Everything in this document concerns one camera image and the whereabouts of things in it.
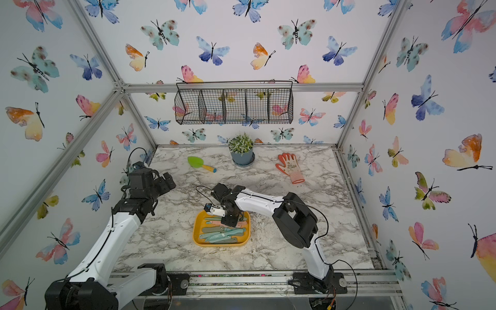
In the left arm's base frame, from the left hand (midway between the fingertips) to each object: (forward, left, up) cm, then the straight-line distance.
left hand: (163, 178), depth 81 cm
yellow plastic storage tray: (-12, -13, -18) cm, 25 cm away
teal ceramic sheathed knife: (-18, -25, -18) cm, 36 cm away
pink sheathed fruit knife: (-13, -32, -18) cm, 39 cm away
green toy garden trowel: (+26, -6, -21) cm, 34 cm away
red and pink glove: (+19, -59, -18) cm, 64 cm away
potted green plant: (+22, -32, -5) cm, 39 cm away
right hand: (-10, -27, -17) cm, 33 cm away
